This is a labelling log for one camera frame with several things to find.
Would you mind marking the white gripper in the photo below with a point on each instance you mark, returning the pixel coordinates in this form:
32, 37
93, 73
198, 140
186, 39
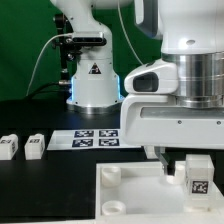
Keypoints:
152, 120

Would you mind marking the white square tabletop tray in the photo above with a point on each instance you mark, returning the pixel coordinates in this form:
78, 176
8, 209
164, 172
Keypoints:
141, 193

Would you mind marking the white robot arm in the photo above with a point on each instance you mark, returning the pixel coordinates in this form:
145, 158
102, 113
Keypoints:
178, 100

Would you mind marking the white marker sheet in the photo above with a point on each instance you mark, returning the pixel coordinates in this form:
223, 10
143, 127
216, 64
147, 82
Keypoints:
87, 139

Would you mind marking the black camera stand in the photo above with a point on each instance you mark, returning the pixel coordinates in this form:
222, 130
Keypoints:
68, 50

